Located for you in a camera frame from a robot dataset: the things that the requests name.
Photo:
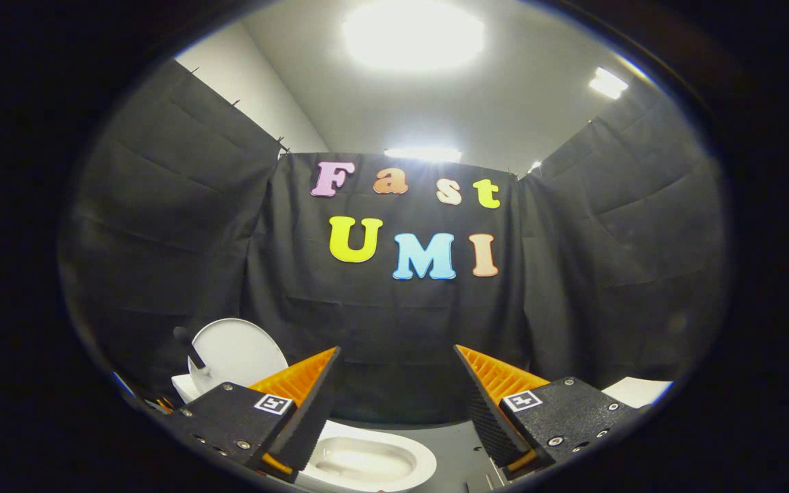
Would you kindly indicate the small ceiling light panel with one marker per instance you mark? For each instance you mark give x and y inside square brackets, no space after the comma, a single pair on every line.
[607,83]

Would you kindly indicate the white toilet tank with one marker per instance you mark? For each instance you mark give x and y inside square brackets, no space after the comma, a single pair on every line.
[185,389]

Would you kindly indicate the grey drawer cabinet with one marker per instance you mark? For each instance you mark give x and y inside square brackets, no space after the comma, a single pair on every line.
[634,392]

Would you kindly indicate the white toilet bowl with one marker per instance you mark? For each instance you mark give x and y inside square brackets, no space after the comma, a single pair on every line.
[408,455]

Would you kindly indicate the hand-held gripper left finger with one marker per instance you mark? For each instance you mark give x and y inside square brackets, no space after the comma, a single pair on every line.
[305,421]

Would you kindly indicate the large ceiling light panel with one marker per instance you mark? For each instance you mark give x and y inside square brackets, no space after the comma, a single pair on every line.
[413,34]

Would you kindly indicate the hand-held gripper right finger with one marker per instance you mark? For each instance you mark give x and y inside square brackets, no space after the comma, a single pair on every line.
[487,421]

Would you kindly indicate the black backdrop cloth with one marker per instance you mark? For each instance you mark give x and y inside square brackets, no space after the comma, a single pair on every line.
[401,315]

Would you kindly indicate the long ceiling light panel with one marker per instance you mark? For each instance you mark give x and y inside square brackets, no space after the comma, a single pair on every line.
[423,154]

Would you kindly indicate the white toilet lid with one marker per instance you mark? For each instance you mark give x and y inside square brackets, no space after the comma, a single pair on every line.
[244,352]

